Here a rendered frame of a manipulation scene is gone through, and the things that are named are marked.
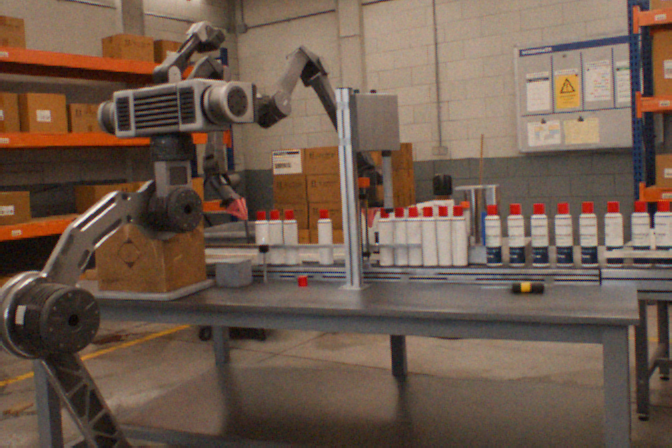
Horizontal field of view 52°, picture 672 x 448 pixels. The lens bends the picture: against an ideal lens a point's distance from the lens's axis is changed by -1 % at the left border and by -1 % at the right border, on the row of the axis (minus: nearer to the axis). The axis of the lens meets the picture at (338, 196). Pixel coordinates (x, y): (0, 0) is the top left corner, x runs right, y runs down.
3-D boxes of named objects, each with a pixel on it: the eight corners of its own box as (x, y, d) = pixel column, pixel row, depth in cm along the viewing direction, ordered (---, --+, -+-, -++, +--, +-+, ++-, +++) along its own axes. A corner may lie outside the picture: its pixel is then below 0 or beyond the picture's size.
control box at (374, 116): (400, 149, 234) (397, 93, 233) (359, 151, 225) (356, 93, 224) (383, 150, 242) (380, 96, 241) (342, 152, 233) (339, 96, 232)
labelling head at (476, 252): (503, 258, 243) (500, 185, 241) (497, 263, 231) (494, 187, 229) (464, 257, 248) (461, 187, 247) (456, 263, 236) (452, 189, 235)
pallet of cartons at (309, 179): (425, 286, 664) (418, 142, 657) (391, 304, 591) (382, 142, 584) (317, 282, 720) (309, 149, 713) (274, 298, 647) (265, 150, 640)
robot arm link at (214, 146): (203, 72, 278) (222, 65, 272) (213, 77, 282) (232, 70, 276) (198, 173, 266) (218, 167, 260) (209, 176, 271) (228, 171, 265)
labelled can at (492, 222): (503, 264, 230) (501, 204, 229) (501, 267, 225) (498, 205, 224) (488, 264, 232) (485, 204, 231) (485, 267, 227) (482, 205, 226)
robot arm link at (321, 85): (295, 71, 252) (316, 56, 247) (303, 70, 257) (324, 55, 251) (349, 174, 252) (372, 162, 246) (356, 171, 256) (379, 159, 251)
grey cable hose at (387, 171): (395, 212, 232) (392, 150, 231) (392, 213, 229) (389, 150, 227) (386, 212, 233) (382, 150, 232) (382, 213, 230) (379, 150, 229)
